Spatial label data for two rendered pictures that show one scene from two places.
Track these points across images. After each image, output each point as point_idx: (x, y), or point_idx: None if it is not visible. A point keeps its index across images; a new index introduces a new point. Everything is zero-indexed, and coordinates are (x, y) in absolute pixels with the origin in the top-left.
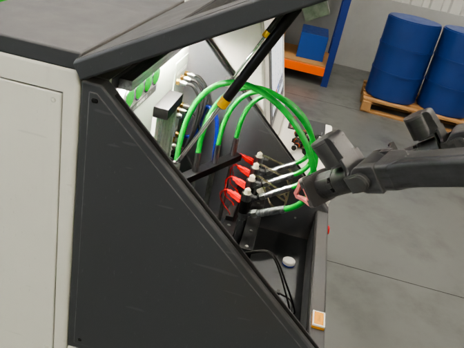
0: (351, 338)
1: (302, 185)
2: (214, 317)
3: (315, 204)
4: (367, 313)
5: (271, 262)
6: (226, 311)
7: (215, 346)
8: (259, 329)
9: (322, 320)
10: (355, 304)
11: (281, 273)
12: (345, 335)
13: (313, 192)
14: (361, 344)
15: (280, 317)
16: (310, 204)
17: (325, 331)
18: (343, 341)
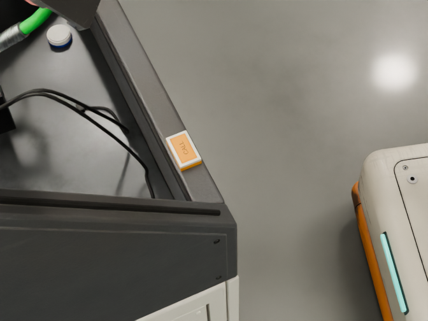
0: (181, 7)
1: (39, 3)
2: (38, 293)
3: (87, 21)
4: None
5: (32, 57)
6: (51, 276)
7: (65, 312)
8: (118, 258)
9: (191, 148)
10: None
11: (62, 67)
12: (171, 9)
13: (69, 0)
14: (198, 6)
15: (142, 228)
16: (77, 27)
17: (142, 21)
18: (173, 19)
